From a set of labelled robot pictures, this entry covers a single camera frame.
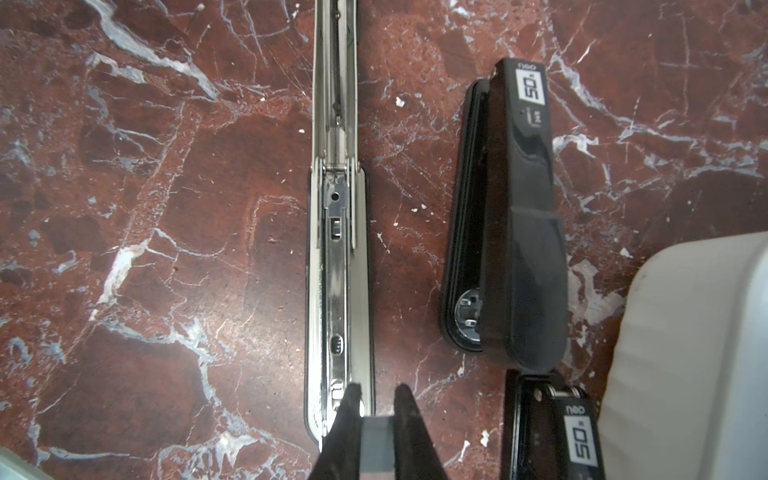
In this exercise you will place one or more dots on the grey staple strip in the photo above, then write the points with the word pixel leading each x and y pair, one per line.
pixel 377 453

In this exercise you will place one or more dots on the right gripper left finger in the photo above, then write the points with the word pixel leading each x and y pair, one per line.
pixel 340 457

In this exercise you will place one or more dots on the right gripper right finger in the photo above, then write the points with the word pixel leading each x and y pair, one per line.
pixel 415 455

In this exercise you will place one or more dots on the aluminium front rail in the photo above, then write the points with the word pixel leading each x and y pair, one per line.
pixel 12 467

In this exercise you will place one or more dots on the white plastic tray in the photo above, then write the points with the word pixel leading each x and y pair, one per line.
pixel 686 395

